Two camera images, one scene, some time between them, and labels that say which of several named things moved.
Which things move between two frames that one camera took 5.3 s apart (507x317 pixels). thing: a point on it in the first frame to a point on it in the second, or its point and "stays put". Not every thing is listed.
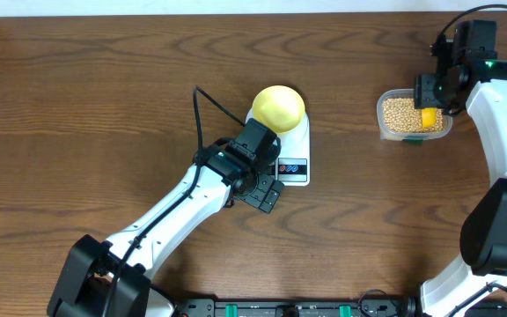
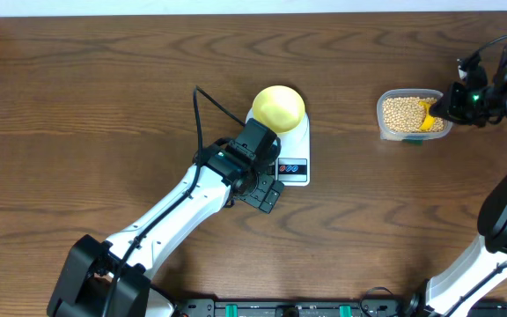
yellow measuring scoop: x=429 y=117 stays put
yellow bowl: x=279 y=108 stays put
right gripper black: x=423 y=92 to x=450 y=108
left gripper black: x=266 y=187 stays put
